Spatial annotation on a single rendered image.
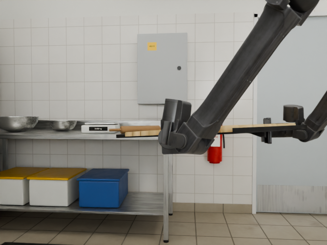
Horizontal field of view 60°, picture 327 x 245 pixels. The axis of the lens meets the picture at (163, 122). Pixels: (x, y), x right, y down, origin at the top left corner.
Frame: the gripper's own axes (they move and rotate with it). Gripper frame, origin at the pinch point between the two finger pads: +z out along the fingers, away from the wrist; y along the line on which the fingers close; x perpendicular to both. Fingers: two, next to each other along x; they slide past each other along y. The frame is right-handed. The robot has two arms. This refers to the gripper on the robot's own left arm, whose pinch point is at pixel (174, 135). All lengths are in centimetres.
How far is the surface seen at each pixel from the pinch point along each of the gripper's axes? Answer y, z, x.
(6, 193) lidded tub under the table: 51, 146, -163
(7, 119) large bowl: -15, 145, -159
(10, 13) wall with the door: -135, 201, -191
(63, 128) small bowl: -6, 168, -118
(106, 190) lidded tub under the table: 50, 148, -72
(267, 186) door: 65, 219, 80
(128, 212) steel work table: 67, 142, -52
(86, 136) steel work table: 3, 132, -82
